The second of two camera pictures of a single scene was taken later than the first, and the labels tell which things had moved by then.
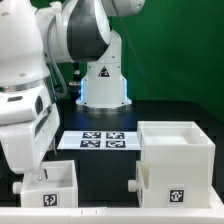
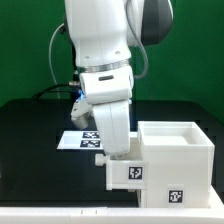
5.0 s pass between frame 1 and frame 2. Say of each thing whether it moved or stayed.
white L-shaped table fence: stayed
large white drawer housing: stayed
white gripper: moved
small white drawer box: moved
